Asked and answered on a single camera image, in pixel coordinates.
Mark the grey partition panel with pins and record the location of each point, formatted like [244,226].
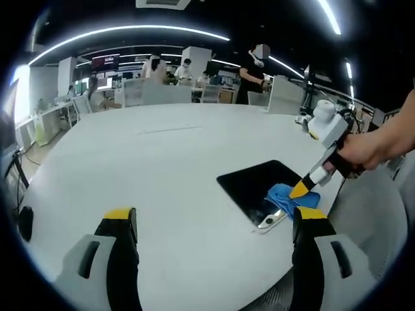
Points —
[285,95]

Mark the black tablet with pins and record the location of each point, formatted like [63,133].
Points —
[249,184]

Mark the grey office chair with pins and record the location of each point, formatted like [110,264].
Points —
[373,214]

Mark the person's right hand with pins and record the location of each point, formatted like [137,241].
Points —
[366,149]

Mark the straight ceiling light strip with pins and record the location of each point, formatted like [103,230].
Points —
[330,16]

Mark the black tripod stand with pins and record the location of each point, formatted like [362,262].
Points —
[308,87]

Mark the blue cleaning cloth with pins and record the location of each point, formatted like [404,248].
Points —
[282,198]

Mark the black oval object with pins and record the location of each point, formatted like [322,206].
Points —
[26,223]

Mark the white and yellow device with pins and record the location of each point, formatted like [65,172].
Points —
[303,120]

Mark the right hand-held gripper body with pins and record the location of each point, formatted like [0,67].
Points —
[334,128]

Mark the curved ceiling light strip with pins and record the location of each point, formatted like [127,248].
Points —
[129,28]

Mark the white mesh chair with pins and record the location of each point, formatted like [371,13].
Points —
[133,94]

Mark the white office desk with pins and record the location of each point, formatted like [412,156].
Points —
[48,118]

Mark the ceiling air vent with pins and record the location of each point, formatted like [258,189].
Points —
[162,3]

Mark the dark wall screen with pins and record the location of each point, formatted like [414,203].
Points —
[105,61]

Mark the black monitor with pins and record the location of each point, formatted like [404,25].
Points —
[7,123]

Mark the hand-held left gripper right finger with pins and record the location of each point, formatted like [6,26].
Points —
[327,256]

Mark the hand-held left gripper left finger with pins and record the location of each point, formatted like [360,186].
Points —
[97,259]

